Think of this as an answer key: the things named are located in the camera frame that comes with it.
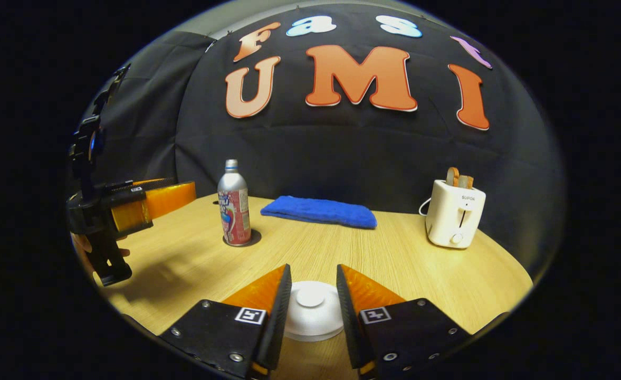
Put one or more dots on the silver water bottle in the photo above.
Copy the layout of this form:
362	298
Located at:
233	206

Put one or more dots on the brown bread slice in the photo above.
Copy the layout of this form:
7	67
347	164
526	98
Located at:
452	177
466	182

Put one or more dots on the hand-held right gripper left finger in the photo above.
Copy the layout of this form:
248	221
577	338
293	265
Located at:
276	316

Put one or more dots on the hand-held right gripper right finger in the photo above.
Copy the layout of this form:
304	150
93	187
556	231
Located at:
352	316

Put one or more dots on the white toaster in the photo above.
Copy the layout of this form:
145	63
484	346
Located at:
452	216

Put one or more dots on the black backdrop cloth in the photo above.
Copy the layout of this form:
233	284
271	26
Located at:
342	148

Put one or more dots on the white teacup lid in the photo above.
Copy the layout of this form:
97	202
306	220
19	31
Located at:
313	309

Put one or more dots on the blue folded towel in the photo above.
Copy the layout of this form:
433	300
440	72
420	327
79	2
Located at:
321	211

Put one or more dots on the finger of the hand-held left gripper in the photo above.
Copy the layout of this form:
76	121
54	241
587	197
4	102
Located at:
125	186
162	200

